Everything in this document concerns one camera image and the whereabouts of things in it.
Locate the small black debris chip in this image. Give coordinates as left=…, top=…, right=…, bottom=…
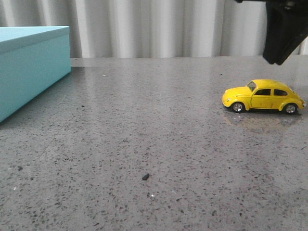
left=142, top=173, right=150, bottom=180

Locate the light blue box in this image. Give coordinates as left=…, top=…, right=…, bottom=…
left=0, top=26, right=71, bottom=121

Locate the yellow toy beetle car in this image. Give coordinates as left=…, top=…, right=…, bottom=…
left=221, top=79, right=307, bottom=115

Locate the white pleated curtain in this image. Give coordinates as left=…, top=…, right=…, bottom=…
left=0, top=0, right=308, bottom=59

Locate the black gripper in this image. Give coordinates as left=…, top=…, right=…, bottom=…
left=232, top=0, right=308, bottom=66

